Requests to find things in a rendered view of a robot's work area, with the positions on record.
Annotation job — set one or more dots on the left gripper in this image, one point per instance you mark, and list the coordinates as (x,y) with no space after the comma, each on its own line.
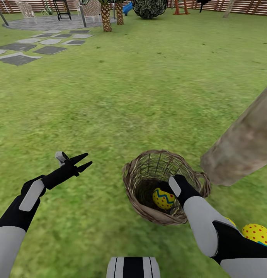
(68,170)

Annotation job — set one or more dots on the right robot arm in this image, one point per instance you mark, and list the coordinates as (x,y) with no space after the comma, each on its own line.
(216,236)

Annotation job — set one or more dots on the wicker basket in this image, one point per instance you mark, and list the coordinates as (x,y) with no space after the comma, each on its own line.
(146,169)

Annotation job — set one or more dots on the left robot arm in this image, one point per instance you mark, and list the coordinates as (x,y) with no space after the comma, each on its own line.
(16,220)

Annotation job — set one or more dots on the easter egg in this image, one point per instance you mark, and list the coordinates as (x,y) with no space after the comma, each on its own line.
(255,232)
(163,199)

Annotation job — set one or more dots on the robot trunk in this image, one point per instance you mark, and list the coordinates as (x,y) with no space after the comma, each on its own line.
(133,267)

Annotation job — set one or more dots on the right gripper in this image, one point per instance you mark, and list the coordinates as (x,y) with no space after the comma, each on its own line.
(165,187)

